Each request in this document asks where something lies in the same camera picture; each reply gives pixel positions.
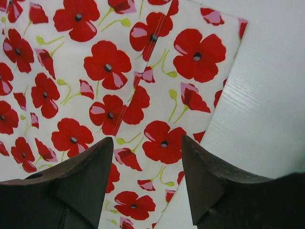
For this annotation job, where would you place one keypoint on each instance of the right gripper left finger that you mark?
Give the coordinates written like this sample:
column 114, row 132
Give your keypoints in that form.
column 68, row 195

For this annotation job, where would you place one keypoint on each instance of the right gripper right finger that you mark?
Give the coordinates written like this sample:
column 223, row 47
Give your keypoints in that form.
column 223, row 196

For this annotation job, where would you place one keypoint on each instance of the red poppy floral skirt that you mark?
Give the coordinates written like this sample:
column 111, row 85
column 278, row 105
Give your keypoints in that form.
column 142, row 72

